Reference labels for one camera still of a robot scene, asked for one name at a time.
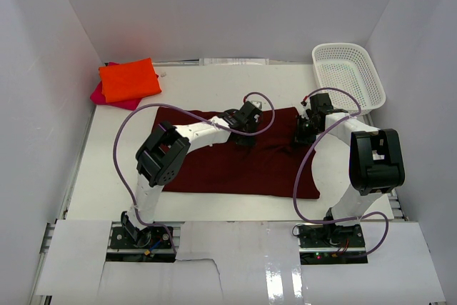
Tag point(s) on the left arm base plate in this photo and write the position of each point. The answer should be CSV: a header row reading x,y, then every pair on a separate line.
x,y
154,246

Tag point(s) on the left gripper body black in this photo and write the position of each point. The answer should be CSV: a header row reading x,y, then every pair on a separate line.
x,y
244,137

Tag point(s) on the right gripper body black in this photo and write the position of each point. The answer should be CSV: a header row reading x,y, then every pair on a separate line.
x,y
303,135

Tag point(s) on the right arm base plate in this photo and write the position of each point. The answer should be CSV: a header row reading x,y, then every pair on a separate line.
x,y
330,244

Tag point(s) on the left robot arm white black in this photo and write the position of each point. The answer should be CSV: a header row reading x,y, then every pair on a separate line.
x,y
160,158

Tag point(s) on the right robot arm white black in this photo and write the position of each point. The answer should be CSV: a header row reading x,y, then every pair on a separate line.
x,y
375,165

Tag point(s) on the folded orange t shirt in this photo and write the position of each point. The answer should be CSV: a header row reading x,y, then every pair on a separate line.
x,y
147,80

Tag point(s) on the white perforated plastic basket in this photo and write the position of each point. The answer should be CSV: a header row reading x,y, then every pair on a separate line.
x,y
349,67

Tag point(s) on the folded pink t shirt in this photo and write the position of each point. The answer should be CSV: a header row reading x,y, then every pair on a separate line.
x,y
116,87

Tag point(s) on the dark red t shirt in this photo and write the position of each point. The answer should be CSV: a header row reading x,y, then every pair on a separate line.
x,y
270,168

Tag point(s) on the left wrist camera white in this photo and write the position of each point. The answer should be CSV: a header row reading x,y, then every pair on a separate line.
x,y
257,104

